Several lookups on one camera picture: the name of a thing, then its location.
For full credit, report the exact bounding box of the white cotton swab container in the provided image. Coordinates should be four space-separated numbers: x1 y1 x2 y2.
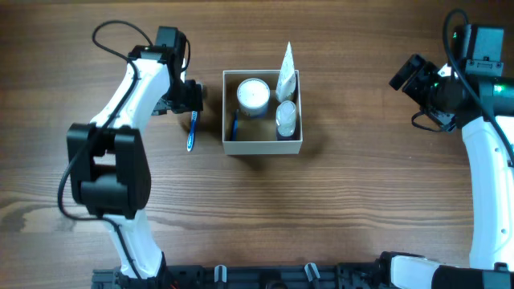
236 78 271 118

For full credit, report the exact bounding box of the blue white toothbrush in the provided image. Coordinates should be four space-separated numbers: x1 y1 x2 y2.
186 107 203 153

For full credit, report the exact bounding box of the white floral cream tube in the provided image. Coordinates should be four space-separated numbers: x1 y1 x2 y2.
275 43 296 103

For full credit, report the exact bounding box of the blue disposable razor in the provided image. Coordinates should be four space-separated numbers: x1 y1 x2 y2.
229 109 239 141

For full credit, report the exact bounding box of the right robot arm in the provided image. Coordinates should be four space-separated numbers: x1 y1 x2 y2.
385 55 513 288

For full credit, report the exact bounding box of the dark blue sanitizer bottle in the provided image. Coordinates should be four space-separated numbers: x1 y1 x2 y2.
275 100 297 140

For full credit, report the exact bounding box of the beige open cardboard box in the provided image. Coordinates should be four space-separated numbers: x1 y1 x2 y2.
222 70 304 155

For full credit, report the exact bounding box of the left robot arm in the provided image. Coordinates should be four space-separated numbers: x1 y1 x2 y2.
58 43 203 288

